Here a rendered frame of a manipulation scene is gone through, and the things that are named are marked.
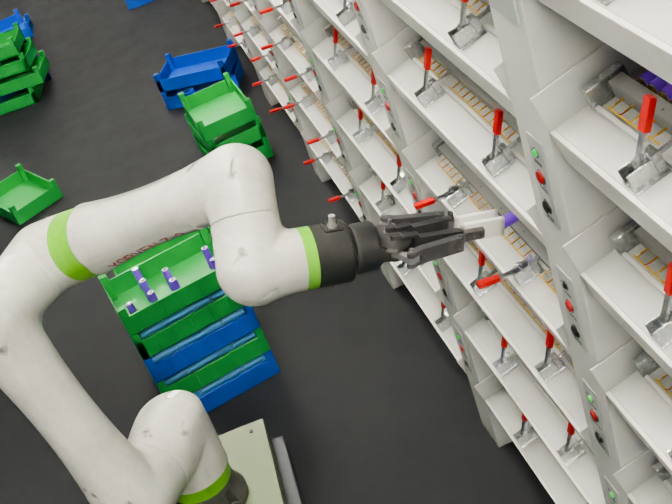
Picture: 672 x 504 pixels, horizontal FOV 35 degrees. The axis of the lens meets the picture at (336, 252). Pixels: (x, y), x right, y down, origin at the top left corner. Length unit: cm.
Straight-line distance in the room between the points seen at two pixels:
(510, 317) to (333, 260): 48
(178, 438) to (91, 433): 19
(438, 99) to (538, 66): 59
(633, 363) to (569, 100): 39
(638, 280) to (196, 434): 95
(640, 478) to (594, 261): 39
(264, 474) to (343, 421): 56
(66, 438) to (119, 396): 125
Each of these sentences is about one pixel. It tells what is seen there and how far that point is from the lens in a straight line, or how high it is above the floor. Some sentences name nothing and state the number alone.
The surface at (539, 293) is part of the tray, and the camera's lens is 161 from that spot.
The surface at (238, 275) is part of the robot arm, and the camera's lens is 148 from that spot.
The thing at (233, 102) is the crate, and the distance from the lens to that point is 392.
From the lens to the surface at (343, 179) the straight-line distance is 321.
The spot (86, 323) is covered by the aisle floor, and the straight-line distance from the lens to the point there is 339.
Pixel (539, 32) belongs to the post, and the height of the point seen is 127.
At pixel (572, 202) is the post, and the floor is 105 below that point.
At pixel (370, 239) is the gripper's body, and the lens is 153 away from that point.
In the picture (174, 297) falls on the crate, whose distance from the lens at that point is 262.
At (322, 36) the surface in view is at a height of 77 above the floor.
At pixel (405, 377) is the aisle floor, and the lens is 269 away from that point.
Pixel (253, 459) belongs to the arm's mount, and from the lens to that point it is 216.
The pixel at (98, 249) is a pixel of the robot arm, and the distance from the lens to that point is 169.
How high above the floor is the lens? 176
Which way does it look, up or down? 33 degrees down
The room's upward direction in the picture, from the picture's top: 20 degrees counter-clockwise
